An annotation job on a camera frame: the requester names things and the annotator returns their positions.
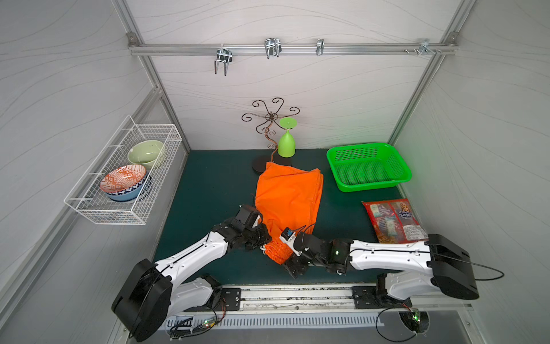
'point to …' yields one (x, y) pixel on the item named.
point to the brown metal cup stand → (259, 163)
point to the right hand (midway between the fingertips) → (288, 254)
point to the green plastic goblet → (286, 144)
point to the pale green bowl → (145, 153)
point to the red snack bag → (394, 221)
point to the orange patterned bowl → (124, 183)
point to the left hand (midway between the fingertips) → (273, 239)
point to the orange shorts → (286, 198)
